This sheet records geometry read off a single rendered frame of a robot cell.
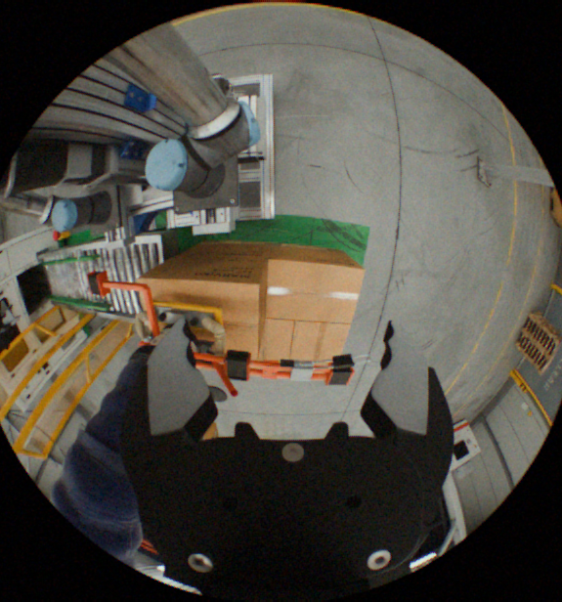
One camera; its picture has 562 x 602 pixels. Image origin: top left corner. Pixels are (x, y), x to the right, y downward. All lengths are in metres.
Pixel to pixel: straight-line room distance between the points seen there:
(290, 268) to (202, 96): 0.99
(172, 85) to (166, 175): 0.20
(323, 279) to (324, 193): 0.78
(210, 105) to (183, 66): 0.09
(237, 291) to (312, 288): 0.56
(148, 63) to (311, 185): 1.51
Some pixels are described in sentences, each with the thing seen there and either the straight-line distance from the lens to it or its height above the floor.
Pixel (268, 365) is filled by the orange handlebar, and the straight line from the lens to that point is 0.64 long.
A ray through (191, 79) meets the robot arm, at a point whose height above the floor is 1.40.
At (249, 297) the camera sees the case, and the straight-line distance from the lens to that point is 0.77.
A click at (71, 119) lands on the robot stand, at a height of 1.43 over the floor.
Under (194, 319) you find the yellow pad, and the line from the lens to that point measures 0.71.
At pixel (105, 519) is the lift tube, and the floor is 1.76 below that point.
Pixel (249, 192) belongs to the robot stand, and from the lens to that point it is 1.45.
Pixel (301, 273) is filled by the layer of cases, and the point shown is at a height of 0.54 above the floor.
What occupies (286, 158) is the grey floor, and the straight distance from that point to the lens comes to 1.69.
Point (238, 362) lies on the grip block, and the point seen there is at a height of 1.21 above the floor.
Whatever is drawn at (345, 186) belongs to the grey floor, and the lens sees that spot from 1.72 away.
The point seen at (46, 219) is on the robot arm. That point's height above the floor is 1.28.
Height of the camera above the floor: 1.63
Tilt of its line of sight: 62 degrees down
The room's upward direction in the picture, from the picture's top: 175 degrees counter-clockwise
